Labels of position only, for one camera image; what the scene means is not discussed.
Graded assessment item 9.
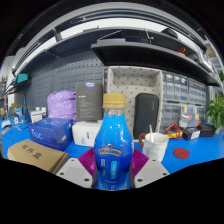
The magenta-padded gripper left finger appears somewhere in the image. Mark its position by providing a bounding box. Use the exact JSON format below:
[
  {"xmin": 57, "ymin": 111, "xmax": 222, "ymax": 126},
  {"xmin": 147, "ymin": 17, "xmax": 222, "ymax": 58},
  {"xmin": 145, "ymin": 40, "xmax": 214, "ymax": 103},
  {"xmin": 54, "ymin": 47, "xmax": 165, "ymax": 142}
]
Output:
[{"xmin": 55, "ymin": 147, "xmax": 99, "ymax": 190}]

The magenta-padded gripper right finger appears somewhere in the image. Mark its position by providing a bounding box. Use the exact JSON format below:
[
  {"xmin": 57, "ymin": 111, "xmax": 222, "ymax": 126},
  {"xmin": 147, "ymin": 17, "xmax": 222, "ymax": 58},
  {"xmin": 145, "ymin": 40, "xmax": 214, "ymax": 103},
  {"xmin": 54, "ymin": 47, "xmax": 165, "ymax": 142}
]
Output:
[{"xmin": 129, "ymin": 147, "xmax": 170, "ymax": 190}]

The blue drink bottle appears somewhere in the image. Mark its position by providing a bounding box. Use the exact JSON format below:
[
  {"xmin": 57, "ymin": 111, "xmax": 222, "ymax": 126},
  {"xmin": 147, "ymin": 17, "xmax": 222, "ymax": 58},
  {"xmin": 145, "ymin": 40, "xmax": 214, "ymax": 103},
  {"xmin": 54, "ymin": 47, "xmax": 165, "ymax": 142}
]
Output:
[{"xmin": 93, "ymin": 93, "xmax": 135, "ymax": 191}]

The white ribbed cup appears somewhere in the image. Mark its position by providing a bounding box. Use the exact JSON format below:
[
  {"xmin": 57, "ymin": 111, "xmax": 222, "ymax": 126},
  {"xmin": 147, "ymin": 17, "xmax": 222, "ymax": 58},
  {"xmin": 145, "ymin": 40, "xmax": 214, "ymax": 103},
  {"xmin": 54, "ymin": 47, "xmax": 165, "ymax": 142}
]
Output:
[{"xmin": 141, "ymin": 132, "xmax": 170, "ymax": 163}]

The flat round red coaster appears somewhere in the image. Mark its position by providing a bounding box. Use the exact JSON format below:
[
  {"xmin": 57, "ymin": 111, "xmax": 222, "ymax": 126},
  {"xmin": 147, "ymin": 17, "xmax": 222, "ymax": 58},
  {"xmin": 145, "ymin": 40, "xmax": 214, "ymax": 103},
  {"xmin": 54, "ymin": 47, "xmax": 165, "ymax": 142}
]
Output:
[{"xmin": 172, "ymin": 147, "xmax": 191, "ymax": 160}]

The small white box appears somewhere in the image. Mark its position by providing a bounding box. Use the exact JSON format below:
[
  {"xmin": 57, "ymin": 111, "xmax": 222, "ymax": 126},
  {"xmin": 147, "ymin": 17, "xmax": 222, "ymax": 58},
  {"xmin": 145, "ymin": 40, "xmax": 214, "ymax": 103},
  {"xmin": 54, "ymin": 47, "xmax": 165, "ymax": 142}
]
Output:
[{"xmin": 71, "ymin": 119, "xmax": 103, "ymax": 148}]

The metal spoon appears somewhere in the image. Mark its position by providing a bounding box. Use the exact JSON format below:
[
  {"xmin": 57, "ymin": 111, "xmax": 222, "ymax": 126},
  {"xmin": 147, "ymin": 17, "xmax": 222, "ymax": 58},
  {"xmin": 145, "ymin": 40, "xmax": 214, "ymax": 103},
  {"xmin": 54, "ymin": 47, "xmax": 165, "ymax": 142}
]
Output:
[{"xmin": 148, "ymin": 124, "xmax": 155, "ymax": 143}]

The brown cardboard box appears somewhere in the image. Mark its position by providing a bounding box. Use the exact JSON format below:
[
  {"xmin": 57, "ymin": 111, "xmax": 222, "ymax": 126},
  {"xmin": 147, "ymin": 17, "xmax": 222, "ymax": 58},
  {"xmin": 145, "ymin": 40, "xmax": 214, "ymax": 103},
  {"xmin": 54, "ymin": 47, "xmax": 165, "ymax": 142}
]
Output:
[{"xmin": 6, "ymin": 138, "xmax": 70, "ymax": 174}]

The blue carton box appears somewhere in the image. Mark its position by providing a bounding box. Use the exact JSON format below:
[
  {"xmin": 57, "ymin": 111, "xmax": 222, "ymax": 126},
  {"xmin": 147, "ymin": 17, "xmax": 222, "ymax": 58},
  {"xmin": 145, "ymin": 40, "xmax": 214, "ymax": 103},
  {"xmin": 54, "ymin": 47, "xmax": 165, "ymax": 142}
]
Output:
[{"xmin": 28, "ymin": 117, "xmax": 74, "ymax": 152}]

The black box with white label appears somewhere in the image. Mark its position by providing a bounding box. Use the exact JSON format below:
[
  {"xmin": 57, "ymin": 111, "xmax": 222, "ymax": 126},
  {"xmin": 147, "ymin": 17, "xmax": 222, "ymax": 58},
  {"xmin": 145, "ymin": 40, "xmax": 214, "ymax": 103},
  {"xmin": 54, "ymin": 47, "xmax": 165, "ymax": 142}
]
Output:
[{"xmin": 181, "ymin": 125, "xmax": 202, "ymax": 141}]

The black zip case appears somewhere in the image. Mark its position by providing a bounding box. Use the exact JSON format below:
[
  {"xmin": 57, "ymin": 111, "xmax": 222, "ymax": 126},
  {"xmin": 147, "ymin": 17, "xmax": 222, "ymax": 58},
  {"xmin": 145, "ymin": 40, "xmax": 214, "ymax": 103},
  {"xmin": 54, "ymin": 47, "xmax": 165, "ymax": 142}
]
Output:
[{"xmin": 133, "ymin": 92, "xmax": 160, "ymax": 140}]

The tiny white carton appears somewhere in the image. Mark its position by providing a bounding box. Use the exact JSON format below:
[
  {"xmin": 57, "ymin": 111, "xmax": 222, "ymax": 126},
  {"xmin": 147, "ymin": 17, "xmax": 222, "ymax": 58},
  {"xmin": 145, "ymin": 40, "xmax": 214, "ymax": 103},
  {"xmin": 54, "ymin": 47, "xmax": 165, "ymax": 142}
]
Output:
[{"xmin": 29, "ymin": 109, "xmax": 44, "ymax": 124}]

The purple plastic bag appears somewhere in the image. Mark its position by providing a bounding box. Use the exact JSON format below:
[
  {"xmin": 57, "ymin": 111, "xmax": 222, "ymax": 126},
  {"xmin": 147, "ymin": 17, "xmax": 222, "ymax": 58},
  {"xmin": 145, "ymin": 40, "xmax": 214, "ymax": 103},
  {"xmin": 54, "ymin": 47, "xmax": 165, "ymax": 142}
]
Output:
[{"xmin": 46, "ymin": 90, "xmax": 78, "ymax": 123}]

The clear organizer with coloured parts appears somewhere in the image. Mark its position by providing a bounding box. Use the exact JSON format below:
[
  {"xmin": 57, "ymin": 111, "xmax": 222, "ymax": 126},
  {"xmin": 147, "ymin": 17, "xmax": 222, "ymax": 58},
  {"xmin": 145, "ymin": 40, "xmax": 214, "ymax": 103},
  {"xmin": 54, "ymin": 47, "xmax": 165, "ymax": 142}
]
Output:
[{"xmin": 178, "ymin": 104, "xmax": 204, "ymax": 128}]

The dark grey upright box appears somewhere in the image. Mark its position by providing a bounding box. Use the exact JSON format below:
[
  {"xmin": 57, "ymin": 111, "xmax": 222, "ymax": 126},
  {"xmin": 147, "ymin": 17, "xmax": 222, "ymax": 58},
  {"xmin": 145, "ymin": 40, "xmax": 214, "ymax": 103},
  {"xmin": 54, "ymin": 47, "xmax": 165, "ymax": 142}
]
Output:
[{"xmin": 75, "ymin": 81, "xmax": 104, "ymax": 123}]

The flat black case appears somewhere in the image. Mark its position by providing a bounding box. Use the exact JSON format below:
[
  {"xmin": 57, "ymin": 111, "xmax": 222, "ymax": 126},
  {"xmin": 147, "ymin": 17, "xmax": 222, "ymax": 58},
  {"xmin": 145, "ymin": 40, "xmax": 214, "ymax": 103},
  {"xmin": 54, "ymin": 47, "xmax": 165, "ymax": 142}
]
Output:
[{"xmin": 198, "ymin": 123, "xmax": 217, "ymax": 138}]

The grey small-parts drawer cabinet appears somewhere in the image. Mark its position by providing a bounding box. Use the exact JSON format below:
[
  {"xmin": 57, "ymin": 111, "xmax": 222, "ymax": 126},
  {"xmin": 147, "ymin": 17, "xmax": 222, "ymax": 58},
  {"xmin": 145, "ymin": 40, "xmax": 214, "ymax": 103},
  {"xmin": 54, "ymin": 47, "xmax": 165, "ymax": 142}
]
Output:
[{"xmin": 162, "ymin": 70, "xmax": 208, "ymax": 129}]

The green potted plant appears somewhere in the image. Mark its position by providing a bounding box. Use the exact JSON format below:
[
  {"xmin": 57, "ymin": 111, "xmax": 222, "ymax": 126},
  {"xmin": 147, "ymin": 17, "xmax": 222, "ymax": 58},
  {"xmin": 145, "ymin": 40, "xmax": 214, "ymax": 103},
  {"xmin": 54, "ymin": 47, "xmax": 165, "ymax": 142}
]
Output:
[{"xmin": 205, "ymin": 93, "xmax": 224, "ymax": 131}]

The beige dotted storage tray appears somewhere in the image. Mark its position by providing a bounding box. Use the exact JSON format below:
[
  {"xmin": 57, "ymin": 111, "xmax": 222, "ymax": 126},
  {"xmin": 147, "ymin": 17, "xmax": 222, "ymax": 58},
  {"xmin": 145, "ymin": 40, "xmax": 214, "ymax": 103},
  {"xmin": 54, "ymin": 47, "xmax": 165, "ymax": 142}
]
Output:
[{"xmin": 106, "ymin": 65, "xmax": 164, "ymax": 139}]

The black overhead shelf unit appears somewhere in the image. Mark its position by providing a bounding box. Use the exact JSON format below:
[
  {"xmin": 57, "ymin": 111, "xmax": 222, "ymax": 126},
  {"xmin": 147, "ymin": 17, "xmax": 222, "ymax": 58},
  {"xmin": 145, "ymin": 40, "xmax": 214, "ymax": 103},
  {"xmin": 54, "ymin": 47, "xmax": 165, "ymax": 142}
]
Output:
[{"xmin": 13, "ymin": 26, "xmax": 223, "ymax": 88}]

